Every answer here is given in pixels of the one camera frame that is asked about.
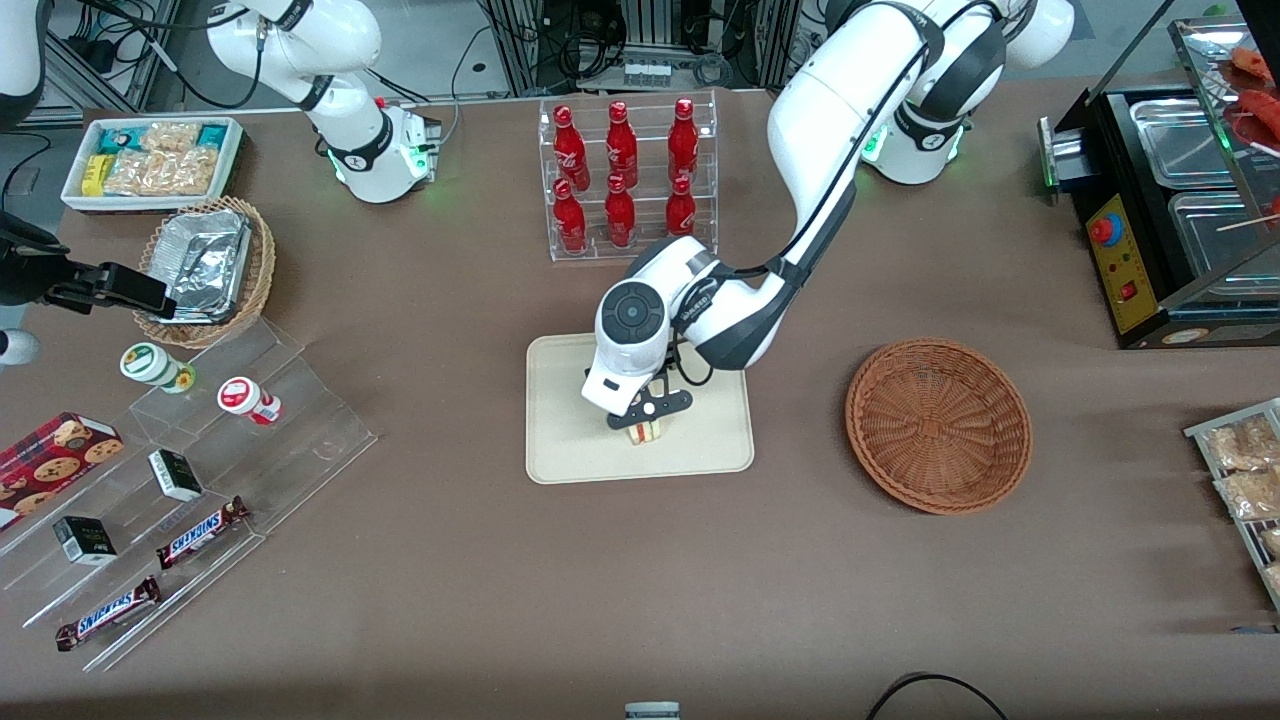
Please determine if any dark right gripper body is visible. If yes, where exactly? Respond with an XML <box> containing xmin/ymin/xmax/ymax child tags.
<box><xmin>0</xmin><ymin>212</ymin><xmax>69</xmax><ymax>306</ymax></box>

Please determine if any beige plastic tray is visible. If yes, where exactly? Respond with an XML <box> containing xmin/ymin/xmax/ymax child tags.
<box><xmin>526</xmin><ymin>324</ymin><xmax>755</xmax><ymax>485</ymax></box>

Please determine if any light wicker basket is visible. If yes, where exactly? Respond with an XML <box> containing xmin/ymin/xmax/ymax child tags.
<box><xmin>133</xmin><ymin>196</ymin><xmax>277</xmax><ymax>349</ymax></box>

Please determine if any brown wicker basket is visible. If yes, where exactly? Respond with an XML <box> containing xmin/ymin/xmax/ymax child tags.
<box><xmin>845</xmin><ymin>338</ymin><xmax>1033</xmax><ymax>516</ymax></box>

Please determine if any green lid drink cup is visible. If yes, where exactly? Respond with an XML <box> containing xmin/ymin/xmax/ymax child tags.
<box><xmin>120</xmin><ymin>343</ymin><xmax>197</xmax><ymax>394</ymax></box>

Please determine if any aluminium foil container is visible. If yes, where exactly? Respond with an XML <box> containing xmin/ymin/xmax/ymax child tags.
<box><xmin>150</xmin><ymin>210</ymin><xmax>253</xmax><ymax>323</ymax></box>

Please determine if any large clear puffed snack bag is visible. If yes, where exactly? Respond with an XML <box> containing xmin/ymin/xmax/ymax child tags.
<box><xmin>104</xmin><ymin>148</ymin><xmax>221</xmax><ymax>197</ymax></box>

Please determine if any small clear puffed snack bag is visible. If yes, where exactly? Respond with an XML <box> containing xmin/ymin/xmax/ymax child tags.
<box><xmin>140</xmin><ymin>121</ymin><xmax>203</xmax><ymax>154</ymax></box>

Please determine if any clear acrylic bottle rack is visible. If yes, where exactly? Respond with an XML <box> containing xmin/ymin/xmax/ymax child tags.
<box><xmin>538</xmin><ymin>90</ymin><xmax>719</xmax><ymax>263</ymax></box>

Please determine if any red lid drink cup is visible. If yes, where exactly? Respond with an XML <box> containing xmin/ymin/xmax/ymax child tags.
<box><xmin>217</xmin><ymin>376</ymin><xmax>283</xmax><ymax>426</ymax></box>

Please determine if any white snack bin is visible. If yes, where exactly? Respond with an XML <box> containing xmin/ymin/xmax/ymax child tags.
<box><xmin>60</xmin><ymin>116</ymin><xmax>245</xmax><ymax>215</ymax></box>

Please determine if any red cola bottle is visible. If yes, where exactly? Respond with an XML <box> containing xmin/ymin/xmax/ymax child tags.
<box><xmin>606</xmin><ymin>101</ymin><xmax>639</xmax><ymax>189</ymax></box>
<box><xmin>553</xmin><ymin>105</ymin><xmax>591</xmax><ymax>193</ymax></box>
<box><xmin>604</xmin><ymin>174</ymin><xmax>637</xmax><ymax>249</ymax></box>
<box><xmin>668</xmin><ymin>98</ymin><xmax>700</xmax><ymax>184</ymax></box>
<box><xmin>665</xmin><ymin>175</ymin><xmax>697</xmax><ymax>241</ymax></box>
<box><xmin>553</xmin><ymin>179</ymin><xmax>588</xmax><ymax>254</ymax></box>

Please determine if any red cookie box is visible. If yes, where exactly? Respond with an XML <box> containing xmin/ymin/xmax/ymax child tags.
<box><xmin>0</xmin><ymin>412</ymin><xmax>125</xmax><ymax>531</ymax></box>

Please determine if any small black box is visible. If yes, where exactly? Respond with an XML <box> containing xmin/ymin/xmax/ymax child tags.
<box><xmin>148</xmin><ymin>449</ymin><xmax>204</xmax><ymax>502</ymax></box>
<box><xmin>52</xmin><ymin>516</ymin><xmax>118</xmax><ymax>567</ymax></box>

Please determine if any clear acrylic stepped display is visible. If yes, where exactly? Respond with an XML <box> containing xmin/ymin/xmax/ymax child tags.
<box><xmin>0</xmin><ymin>318</ymin><xmax>379</xmax><ymax>673</ymax></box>

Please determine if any Snickers bar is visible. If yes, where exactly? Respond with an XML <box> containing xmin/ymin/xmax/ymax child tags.
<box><xmin>55</xmin><ymin>576</ymin><xmax>162</xmax><ymax>652</ymax></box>
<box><xmin>156</xmin><ymin>496</ymin><xmax>251</xmax><ymax>571</ymax></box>

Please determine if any black food warmer machine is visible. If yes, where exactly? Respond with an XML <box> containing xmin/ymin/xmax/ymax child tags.
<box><xmin>1038</xmin><ymin>15</ymin><xmax>1280</xmax><ymax>351</ymax></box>

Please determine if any steel warmer pan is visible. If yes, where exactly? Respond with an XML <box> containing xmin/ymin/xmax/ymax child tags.
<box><xmin>1168</xmin><ymin>190</ymin><xmax>1280</xmax><ymax>279</ymax></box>
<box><xmin>1130</xmin><ymin>97</ymin><xmax>1238</xmax><ymax>191</ymax></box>

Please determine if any red sausage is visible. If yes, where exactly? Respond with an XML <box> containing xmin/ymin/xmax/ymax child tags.
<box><xmin>1232</xmin><ymin>47</ymin><xmax>1280</xmax><ymax>86</ymax></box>
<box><xmin>1238</xmin><ymin>90</ymin><xmax>1280</xmax><ymax>151</ymax></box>

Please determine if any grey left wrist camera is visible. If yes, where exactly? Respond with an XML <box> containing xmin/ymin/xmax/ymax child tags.
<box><xmin>606</xmin><ymin>385</ymin><xmax>694</xmax><ymax>432</ymax></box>

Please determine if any aluminium frame rack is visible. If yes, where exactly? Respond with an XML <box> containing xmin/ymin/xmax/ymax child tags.
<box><xmin>485</xmin><ymin>0</ymin><xmax>801</xmax><ymax>96</ymax></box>

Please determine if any black cable loop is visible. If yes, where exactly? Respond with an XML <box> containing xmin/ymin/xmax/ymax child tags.
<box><xmin>865</xmin><ymin>672</ymin><xmax>1011</xmax><ymax>720</ymax></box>

